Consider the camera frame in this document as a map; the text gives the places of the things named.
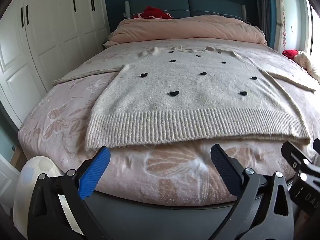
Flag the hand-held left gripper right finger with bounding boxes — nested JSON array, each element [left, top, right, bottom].
[[210, 144, 295, 240]]

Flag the blue curtain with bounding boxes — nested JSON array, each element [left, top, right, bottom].
[[251, 0, 280, 52]]

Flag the pink floral bed blanket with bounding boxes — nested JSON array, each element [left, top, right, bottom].
[[19, 39, 320, 207]]

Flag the red fabric item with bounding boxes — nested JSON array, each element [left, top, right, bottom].
[[282, 49, 299, 60]]

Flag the pink duvet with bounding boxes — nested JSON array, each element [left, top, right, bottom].
[[104, 15, 268, 48]]

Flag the white rounded plastic object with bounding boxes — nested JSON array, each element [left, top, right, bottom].
[[13, 156, 83, 233]]

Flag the white wardrobe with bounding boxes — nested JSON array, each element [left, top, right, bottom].
[[0, 0, 111, 130]]

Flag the cream sweater with black hearts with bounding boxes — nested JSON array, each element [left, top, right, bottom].
[[52, 45, 317, 152]]

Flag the blue bed headboard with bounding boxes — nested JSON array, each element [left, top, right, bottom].
[[124, 0, 247, 22]]

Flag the cream fluffy cloth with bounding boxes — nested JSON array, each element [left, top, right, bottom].
[[295, 51, 320, 81]]

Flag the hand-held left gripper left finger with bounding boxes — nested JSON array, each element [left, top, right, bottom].
[[27, 146, 112, 240]]

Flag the white low cabinet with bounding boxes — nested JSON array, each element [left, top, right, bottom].
[[0, 153, 21, 196]]

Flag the red cloth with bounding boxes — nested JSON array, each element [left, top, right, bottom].
[[132, 6, 173, 20]]

